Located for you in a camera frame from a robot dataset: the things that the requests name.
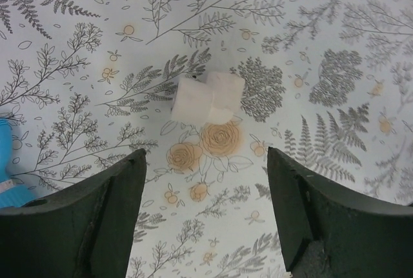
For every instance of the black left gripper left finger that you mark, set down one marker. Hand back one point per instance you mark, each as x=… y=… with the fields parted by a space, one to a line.
x=85 y=230

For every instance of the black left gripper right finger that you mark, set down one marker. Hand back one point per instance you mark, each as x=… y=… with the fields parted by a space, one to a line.
x=328 y=230

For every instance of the white pipe elbow fitting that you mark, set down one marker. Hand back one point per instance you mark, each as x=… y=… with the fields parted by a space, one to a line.
x=214 y=101

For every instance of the blue plastic faucet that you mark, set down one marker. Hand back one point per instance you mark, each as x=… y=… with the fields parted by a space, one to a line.
x=13 y=193

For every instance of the floral patterned table mat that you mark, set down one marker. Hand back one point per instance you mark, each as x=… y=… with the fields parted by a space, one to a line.
x=85 y=83

